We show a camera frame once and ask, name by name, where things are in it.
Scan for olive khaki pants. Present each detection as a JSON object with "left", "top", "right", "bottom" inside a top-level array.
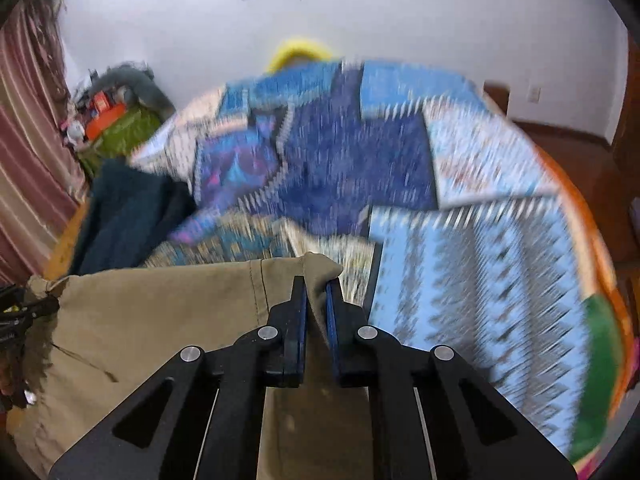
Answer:
[{"left": 10, "top": 253, "right": 373, "bottom": 479}]

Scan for striped red beige curtain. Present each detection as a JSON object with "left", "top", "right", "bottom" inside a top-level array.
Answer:
[{"left": 1, "top": 0, "right": 88, "bottom": 284}]

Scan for dark teal folded garment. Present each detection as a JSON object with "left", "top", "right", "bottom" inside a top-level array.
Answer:
[{"left": 68, "top": 159, "right": 195, "bottom": 275}]

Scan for blue patchwork bedspread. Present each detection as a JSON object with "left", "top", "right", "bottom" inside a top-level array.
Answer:
[{"left": 129, "top": 61, "right": 610, "bottom": 460}]

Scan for green storage bag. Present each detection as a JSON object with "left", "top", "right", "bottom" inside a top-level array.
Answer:
[{"left": 77, "top": 106, "right": 162, "bottom": 180}]

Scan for orange box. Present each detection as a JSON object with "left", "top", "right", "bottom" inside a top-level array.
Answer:
[{"left": 85, "top": 91, "right": 127, "bottom": 141}]

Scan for grey plush toy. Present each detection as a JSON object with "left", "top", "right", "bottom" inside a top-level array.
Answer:
[{"left": 88, "top": 64, "right": 176, "bottom": 120}]

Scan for orange yellow fleece blanket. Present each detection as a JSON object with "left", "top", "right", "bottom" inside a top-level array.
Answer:
[{"left": 537, "top": 148, "right": 638, "bottom": 479}]

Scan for yellow curved foam tube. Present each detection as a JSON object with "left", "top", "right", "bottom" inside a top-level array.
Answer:
[{"left": 265, "top": 37, "right": 335, "bottom": 75}]

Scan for wooden bed post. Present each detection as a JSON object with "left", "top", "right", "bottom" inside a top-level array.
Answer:
[{"left": 483, "top": 80, "right": 511, "bottom": 115}]

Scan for white wall outlet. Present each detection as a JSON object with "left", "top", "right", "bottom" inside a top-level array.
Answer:
[{"left": 527, "top": 86, "right": 541, "bottom": 104}]

